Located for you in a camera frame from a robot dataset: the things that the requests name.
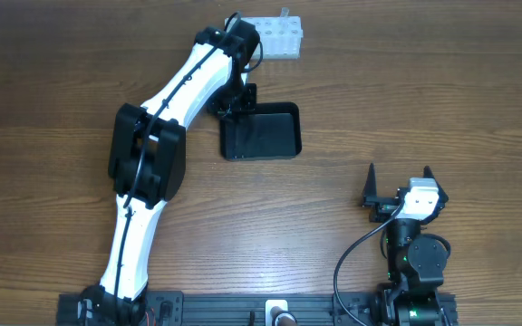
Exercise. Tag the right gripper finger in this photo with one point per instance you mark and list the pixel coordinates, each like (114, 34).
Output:
(370, 185)
(441, 192)

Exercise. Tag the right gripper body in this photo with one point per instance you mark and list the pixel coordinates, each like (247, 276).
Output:
(385, 208)

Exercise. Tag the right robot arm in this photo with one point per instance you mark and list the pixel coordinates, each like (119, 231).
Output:
(426, 260)

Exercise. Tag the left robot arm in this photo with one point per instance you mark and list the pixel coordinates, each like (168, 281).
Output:
(197, 81)

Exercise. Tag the black tray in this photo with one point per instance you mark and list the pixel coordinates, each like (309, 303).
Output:
(270, 136)

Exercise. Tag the white test tube rack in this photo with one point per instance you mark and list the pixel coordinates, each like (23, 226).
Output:
(283, 43)

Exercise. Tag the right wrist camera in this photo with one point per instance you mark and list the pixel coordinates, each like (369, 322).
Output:
(417, 199)

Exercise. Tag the mounting rail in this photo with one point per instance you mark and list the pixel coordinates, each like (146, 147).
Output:
(225, 310)

